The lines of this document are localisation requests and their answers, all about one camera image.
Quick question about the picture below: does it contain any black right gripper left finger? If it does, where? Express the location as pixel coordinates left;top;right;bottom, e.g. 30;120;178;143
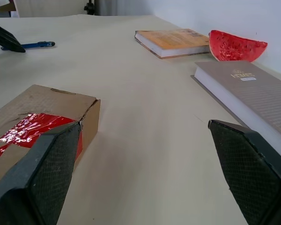
0;121;82;225

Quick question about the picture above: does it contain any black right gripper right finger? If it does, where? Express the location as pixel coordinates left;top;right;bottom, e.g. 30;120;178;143
207;119;281;225

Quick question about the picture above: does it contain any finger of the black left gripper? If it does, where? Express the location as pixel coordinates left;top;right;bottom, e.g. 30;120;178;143
0;22;26;53

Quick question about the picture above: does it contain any blue pen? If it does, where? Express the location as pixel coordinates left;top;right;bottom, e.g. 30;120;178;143
0;41;56;51

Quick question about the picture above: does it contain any red printed tape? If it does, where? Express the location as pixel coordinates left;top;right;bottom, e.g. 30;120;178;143
0;112;84;161

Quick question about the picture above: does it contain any brown cardboard box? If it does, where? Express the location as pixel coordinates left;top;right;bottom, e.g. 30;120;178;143
0;84;101;186

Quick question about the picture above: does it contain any brown wooden shelf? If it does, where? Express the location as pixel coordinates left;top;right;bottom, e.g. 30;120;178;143
0;0;16;12

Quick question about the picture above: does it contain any beige board panel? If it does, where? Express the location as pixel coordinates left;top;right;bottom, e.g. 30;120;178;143
14;0;94;18

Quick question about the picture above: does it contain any grey cover book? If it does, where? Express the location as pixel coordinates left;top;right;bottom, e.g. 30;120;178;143
191;60;281;165

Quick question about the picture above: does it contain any black tripod stand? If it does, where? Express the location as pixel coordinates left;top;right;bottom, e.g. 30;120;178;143
83;0;96;16

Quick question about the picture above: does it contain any red watermelon slice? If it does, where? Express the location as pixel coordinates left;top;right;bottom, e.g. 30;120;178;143
208;30;268;63

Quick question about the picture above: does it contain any orange cover book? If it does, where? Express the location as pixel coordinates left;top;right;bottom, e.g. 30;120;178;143
134;29;211;59

